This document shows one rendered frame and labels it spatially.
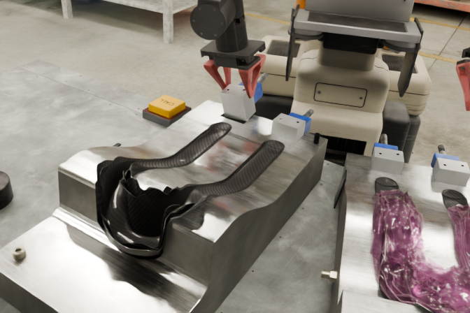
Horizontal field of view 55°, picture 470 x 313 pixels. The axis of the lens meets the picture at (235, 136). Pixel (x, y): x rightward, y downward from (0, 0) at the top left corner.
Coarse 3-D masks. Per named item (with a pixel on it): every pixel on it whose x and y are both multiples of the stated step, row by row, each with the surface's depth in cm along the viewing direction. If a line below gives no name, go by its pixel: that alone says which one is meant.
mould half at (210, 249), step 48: (144, 144) 78; (240, 144) 79; (288, 144) 80; (240, 192) 67; (288, 192) 71; (48, 240) 61; (96, 240) 61; (192, 240) 54; (240, 240) 59; (0, 288) 58; (48, 288) 54; (96, 288) 54; (144, 288) 55; (192, 288) 55
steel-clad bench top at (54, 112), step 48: (0, 96) 108; (48, 96) 110; (96, 96) 111; (144, 96) 112; (0, 144) 91; (48, 144) 92; (96, 144) 93; (48, 192) 79; (0, 240) 68; (288, 240) 72; (240, 288) 63; (288, 288) 64
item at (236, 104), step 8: (232, 88) 85; (240, 88) 85; (256, 88) 87; (224, 96) 85; (232, 96) 84; (240, 96) 83; (256, 96) 87; (224, 104) 86; (232, 104) 85; (240, 104) 84; (248, 104) 85; (224, 112) 87; (232, 112) 86; (240, 112) 85; (248, 112) 85
